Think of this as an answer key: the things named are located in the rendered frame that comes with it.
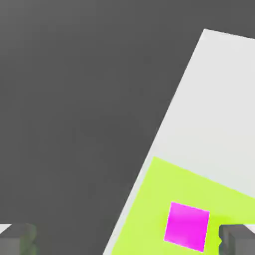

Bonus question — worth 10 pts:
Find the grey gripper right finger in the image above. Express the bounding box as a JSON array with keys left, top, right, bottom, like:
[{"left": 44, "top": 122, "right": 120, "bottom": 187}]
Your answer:
[{"left": 218, "top": 224, "right": 255, "bottom": 255}]

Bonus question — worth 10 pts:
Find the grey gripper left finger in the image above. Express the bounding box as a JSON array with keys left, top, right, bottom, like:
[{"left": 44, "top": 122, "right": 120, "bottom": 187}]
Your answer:
[{"left": 0, "top": 223, "right": 38, "bottom": 255}]

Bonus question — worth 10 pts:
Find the small magenta cube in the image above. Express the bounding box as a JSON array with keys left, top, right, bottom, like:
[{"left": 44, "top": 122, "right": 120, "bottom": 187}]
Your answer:
[{"left": 163, "top": 202, "right": 211, "bottom": 253}]

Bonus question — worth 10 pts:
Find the large lime green box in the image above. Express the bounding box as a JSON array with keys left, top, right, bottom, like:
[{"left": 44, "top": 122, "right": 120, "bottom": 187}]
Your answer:
[{"left": 107, "top": 156, "right": 255, "bottom": 255}]

